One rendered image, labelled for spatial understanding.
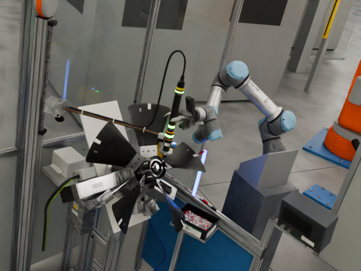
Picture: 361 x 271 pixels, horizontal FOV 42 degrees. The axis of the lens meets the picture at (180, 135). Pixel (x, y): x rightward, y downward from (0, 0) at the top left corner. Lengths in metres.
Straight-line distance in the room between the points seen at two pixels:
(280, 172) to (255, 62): 3.96
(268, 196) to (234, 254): 0.40
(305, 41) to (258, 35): 2.55
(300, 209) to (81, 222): 1.21
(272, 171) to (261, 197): 0.17
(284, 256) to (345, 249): 0.49
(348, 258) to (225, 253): 1.55
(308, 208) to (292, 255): 1.82
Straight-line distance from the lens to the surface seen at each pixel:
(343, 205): 4.07
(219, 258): 2.97
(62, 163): 2.87
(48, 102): 2.55
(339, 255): 4.25
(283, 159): 2.93
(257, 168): 2.87
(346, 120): 6.11
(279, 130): 2.87
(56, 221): 3.36
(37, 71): 2.51
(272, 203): 2.97
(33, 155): 2.74
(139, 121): 2.52
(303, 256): 4.28
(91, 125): 2.58
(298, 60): 9.19
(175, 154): 2.63
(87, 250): 3.07
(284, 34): 6.96
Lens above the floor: 2.45
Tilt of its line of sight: 26 degrees down
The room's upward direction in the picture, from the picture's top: 13 degrees clockwise
